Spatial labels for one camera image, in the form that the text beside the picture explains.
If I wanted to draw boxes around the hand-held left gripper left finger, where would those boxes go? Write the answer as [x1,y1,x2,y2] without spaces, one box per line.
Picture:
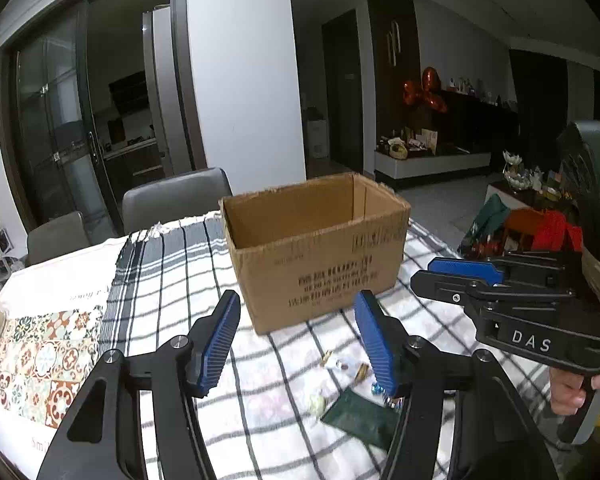
[36,290,242,480]

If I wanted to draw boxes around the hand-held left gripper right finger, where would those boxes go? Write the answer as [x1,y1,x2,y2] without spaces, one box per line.
[354,289,561,480]

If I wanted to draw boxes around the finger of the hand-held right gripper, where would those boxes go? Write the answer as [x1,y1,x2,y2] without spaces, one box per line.
[410,270,486,311]
[427,255,511,286]

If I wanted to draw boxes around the clear candy with gold ends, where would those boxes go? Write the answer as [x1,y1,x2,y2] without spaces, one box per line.
[321,354,371,380]

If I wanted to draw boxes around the colourful foil candy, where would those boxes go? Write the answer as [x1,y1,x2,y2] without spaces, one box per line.
[370,382,406,408]

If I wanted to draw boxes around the dark green snack packet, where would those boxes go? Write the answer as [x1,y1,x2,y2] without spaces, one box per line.
[320,387,401,450]

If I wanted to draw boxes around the brown cardboard box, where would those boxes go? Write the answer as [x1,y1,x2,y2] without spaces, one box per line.
[219,172,412,336]

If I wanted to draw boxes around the person's right hand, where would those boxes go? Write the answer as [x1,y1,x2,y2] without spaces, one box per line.
[549,357,600,417]

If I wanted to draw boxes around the green cloth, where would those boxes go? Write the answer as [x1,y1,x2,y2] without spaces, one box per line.
[467,195,511,246]

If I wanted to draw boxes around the black white checked tablecloth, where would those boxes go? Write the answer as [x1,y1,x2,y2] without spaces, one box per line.
[100,212,571,480]

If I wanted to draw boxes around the orange wooden chair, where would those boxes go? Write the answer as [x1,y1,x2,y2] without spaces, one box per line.
[502,208,546,251]

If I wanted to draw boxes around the red garment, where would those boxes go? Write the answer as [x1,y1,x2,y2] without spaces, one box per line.
[530,210,583,251]

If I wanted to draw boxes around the lotus shaped ornament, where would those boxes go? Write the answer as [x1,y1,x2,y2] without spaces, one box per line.
[502,150,526,191]

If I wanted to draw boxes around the white low console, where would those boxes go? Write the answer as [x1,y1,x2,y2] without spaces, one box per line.
[374,150,492,181]

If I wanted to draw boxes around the wide grey chair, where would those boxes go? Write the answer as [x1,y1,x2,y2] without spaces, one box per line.
[122,167,233,235]

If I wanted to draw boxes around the white printed table mat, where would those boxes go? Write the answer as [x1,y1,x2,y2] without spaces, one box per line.
[0,237,131,466]

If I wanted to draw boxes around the patterned tile print runner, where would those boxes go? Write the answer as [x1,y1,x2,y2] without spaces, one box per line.
[0,305,106,428]

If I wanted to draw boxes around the red foil balloons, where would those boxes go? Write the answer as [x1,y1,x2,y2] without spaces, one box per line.
[402,66,448,113]

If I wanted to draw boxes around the tall dark cabinet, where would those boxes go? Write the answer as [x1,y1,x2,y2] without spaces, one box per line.
[365,0,423,151]

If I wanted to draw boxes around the dark room door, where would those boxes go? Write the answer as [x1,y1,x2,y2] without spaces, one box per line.
[322,9,365,173]

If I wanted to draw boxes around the silver refrigerator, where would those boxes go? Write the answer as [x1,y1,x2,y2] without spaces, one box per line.
[141,5,193,178]

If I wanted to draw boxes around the black range hood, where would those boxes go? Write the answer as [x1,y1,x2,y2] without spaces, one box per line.
[108,71,148,111]

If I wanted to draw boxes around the dark sliding glass door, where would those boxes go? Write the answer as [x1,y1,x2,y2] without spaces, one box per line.
[0,0,208,241]

